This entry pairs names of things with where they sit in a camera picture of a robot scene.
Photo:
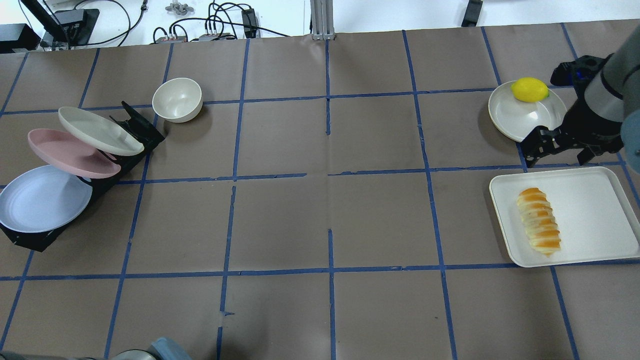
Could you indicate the light blue plate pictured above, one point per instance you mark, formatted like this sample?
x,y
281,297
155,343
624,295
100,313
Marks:
x,y
43,199

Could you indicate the black dish rack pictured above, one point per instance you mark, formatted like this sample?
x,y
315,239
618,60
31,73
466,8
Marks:
x,y
140,128

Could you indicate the cream plate in rack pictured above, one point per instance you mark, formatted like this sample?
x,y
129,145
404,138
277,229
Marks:
x,y
99,132

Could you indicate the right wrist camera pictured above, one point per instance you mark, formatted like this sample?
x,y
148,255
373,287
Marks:
x,y
578,73

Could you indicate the cream bowl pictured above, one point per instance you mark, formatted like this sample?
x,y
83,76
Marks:
x,y
178,100

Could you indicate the white rectangular tray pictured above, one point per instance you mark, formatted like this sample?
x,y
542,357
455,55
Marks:
x,y
594,216

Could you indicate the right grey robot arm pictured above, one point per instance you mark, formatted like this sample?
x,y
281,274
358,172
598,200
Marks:
x,y
615,95

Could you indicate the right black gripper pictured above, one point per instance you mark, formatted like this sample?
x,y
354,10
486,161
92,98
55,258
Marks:
x,y
589,123

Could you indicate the pink plate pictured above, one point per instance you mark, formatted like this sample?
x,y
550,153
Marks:
x,y
71,155

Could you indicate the orange striped bread roll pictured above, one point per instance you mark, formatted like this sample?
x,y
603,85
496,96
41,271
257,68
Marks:
x,y
540,224

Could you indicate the aluminium frame post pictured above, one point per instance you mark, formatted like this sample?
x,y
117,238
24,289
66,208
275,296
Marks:
x,y
322,20

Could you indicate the cream plate with lemon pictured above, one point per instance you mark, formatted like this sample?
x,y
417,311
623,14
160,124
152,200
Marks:
x,y
516,119

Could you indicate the yellow lemon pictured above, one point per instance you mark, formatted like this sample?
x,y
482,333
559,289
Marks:
x,y
529,90

